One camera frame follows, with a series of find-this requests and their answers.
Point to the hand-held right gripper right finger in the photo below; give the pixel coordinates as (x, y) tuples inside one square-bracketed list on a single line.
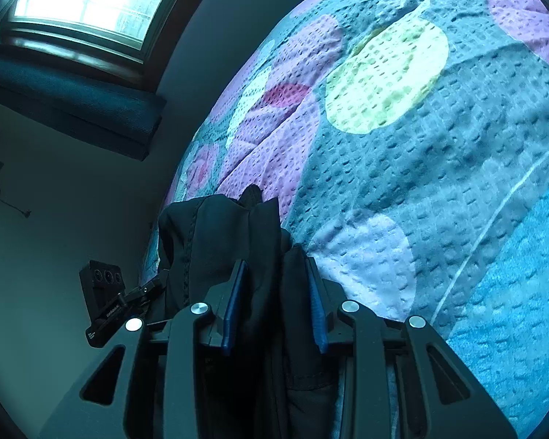
[(318, 315)]

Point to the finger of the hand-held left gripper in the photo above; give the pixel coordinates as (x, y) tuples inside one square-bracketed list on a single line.
[(145, 289)]

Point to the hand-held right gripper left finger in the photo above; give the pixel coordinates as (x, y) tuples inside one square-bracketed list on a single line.
[(234, 306)]

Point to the black garment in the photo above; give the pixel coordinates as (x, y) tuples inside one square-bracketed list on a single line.
[(238, 233)]

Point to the black knit sock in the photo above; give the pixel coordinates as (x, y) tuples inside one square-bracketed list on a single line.
[(251, 194)]

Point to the polka dot blanket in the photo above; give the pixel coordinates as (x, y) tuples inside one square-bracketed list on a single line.
[(416, 146)]

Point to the blue curtain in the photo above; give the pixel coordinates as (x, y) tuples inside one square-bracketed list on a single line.
[(73, 105)]

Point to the wooden framed window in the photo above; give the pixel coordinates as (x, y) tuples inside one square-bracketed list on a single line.
[(91, 4)]

